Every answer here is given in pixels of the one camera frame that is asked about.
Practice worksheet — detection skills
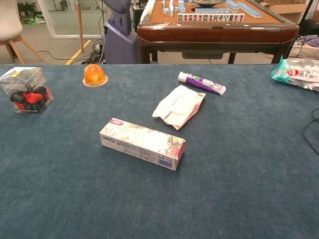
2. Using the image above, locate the white wet wipes pack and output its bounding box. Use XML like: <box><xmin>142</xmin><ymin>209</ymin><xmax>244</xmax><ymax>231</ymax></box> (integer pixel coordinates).
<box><xmin>152</xmin><ymin>85</ymin><xmax>207</xmax><ymax>130</ymax></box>

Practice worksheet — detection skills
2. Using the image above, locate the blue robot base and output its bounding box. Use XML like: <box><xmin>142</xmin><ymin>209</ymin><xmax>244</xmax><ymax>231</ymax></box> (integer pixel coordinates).
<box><xmin>101</xmin><ymin>0</ymin><xmax>139</xmax><ymax>65</ymax></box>

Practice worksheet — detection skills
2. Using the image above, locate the white floral toothpaste box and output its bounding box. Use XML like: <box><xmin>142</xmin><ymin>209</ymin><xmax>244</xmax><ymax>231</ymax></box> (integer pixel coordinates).
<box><xmin>99</xmin><ymin>118</ymin><xmax>187</xmax><ymax>171</ymax></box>

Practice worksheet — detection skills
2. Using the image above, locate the clear box with red-black items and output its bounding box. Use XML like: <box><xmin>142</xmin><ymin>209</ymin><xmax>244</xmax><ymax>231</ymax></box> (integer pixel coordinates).
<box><xmin>0</xmin><ymin>66</ymin><xmax>55</xmax><ymax>115</ymax></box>

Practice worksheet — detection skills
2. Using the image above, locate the purple white toothpaste tube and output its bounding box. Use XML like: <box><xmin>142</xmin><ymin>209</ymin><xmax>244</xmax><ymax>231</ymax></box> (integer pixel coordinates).
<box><xmin>177</xmin><ymin>71</ymin><xmax>227</xmax><ymax>96</ymax></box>

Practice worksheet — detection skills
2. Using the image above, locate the orange jelly cup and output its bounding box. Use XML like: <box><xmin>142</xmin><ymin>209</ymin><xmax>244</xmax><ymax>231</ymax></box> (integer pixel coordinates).
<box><xmin>82</xmin><ymin>63</ymin><xmax>109</xmax><ymax>87</ymax></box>

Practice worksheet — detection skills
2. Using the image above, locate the brown mahjong table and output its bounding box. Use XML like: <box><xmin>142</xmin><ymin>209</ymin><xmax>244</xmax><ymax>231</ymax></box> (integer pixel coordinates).
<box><xmin>136</xmin><ymin>0</ymin><xmax>300</xmax><ymax>64</ymax></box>

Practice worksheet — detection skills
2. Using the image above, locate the scattered blue-backed mahjong tile cluster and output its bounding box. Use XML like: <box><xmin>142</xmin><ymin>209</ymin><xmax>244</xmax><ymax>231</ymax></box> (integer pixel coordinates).
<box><xmin>161</xmin><ymin>0</ymin><xmax>186</xmax><ymax>17</ymax></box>

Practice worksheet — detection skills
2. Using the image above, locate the face-up mahjong tile row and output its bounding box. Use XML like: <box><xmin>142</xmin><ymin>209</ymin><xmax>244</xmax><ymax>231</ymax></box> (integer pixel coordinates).
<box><xmin>177</xmin><ymin>13</ymin><xmax>246</xmax><ymax>22</ymax></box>

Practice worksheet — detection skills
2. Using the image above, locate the blue table cloth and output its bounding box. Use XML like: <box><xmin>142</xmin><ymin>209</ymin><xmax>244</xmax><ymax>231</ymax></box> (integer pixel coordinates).
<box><xmin>0</xmin><ymin>63</ymin><xmax>319</xmax><ymax>239</ymax></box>

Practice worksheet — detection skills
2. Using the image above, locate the short blue-backed mahjong tile row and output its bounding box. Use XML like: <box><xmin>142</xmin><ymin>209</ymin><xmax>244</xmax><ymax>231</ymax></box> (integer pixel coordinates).
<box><xmin>194</xmin><ymin>7</ymin><xmax>231</xmax><ymax>14</ymax></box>

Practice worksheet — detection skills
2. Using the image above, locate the wooden pole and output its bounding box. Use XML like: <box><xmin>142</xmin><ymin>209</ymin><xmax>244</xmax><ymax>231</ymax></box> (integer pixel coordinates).
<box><xmin>76</xmin><ymin>0</ymin><xmax>85</xmax><ymax>53</ymax></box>

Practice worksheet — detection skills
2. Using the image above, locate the blue-backed mahjong tile stack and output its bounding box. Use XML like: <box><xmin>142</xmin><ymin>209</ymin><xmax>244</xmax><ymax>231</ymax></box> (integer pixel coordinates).
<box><xmin>225</xmin><ymin>0</ymin><xmax>240</xmax><ymax>13</ymax></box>

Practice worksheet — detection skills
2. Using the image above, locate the teal silver snack bag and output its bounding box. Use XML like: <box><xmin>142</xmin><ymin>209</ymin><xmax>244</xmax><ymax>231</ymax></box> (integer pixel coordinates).
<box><xmin>271</xmin><ymin>55</ymin><xmax>319</xmax><ymax>92</ymax></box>

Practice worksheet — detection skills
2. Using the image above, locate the long blue-backed mahjong tile row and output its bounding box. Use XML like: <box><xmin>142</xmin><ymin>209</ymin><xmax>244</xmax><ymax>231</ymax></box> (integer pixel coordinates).
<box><xmin>236</xmin><ymin>2</ymin><xmax>263</xmax><ymax>18</ymax></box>

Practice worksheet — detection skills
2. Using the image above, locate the white plastic basket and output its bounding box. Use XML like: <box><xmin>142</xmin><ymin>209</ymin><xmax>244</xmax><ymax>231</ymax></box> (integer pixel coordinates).
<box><xmin>288</xmin><ymin>41</ymin><xmax>319</xmax><ymax>59</ymax></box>

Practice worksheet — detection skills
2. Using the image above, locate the green floor object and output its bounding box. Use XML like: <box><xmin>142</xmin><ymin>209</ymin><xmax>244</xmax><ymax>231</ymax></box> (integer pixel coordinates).
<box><xmin>23</xmin><ymin>14</ymin><xmax>46</xmax><ymax>25</ymax></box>

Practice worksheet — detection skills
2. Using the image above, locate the purple cloth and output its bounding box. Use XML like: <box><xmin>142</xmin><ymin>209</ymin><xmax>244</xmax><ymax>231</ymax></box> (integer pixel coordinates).
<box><xmin>304</xmin><ymin>36</ymin><xmax>319</xmax><ymax>47</ymax></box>

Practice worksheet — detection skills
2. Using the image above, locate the potted green plant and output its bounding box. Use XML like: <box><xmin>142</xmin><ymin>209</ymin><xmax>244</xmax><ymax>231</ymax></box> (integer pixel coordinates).
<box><xmin>16</xmin><ymin>1</ymin><xmax>38</xmax><ymax>16</ymax></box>

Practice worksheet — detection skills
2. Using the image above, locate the white chair with wooden legs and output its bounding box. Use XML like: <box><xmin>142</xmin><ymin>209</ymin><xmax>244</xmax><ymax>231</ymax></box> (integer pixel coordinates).
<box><xmin>0</xmin><ymin>0</ymin><xmax>45</xmax><ymax>64</ymax></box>

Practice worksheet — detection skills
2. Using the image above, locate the floor cable bundle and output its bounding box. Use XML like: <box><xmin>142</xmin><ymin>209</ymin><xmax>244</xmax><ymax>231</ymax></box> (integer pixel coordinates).
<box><xmin>81</xmin><ymin>38</ymin><xmax>106</xmax><ymax>65</ymax></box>

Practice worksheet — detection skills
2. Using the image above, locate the glass partition with white frame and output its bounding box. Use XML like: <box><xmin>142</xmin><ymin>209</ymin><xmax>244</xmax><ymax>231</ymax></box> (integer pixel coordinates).
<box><xmin>37</xmin><ymin>0</ymin><xmax>103</xmax><ymax>39</ymax></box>

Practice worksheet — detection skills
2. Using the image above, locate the black cable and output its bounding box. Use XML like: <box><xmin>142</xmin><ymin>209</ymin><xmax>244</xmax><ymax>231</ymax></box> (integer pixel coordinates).
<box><xmin>302</xmin><ymin>108</ymin><xmax>319</xmax><ymax>152</ymax></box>

